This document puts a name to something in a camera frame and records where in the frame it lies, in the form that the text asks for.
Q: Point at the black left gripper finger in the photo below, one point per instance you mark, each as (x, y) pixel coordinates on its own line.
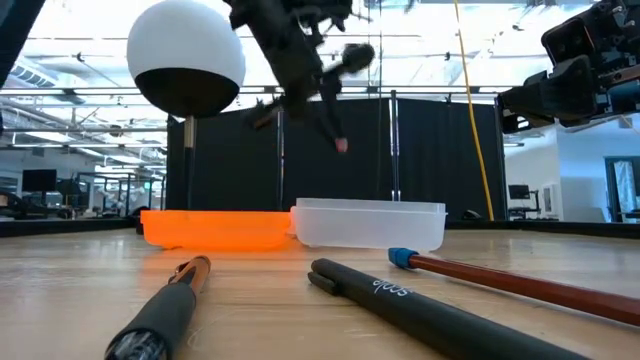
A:
(335, 105)
(267, 112)

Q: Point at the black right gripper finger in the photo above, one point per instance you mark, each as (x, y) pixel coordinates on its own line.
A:
(550, 97)

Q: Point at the brown pencil blue eraser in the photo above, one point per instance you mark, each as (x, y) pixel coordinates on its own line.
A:
(500, 282)

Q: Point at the black pen white print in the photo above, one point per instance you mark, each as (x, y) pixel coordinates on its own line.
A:
(400, 300)

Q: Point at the black pen orange clip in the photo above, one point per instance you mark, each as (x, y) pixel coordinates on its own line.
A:
(160, 315)

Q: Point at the clear plastic supply box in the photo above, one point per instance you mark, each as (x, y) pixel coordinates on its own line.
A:
(370, 227)

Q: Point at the orange plastic box lid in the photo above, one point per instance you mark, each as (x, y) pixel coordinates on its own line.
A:
(215, 230)

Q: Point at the round black ceiling fixture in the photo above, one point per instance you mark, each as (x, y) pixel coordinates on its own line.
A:
(360, 56)

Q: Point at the small black monitor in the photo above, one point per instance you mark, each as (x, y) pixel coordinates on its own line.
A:
(519, 192)

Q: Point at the white framed picture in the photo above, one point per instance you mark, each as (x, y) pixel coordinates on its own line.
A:
(549, 200)

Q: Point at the black partition screen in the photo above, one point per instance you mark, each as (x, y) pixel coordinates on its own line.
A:
(425, 160)

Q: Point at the white globe lamp black base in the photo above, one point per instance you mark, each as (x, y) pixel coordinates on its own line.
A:
(185, 45)

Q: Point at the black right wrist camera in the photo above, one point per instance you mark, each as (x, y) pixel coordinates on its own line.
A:
(567, 42)

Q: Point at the black aluminium table frame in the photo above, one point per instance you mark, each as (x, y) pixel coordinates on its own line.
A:
(50, 227)

